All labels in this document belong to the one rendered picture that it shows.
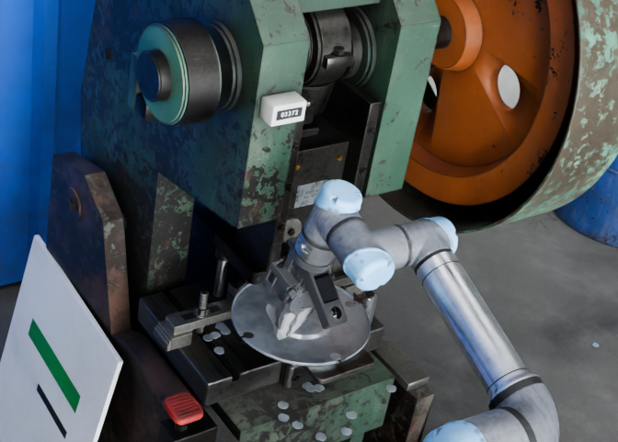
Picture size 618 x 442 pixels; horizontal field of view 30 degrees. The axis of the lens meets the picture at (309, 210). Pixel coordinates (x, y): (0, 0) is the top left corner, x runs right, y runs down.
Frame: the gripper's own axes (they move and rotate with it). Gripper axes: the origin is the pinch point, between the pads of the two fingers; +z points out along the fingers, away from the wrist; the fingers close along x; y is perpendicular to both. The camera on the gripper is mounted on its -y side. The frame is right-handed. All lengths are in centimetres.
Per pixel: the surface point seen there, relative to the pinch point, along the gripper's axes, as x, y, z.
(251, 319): -6.4, 14.1, 12.2
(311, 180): -12.8, 19.9, -19.4
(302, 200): -11.7, 19.1, -15.1
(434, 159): -50, 21, -17
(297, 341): -10.6, 4.4, 9.9
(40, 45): -19, 131, 30
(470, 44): -45, 23, -46
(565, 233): -213, 62, 84
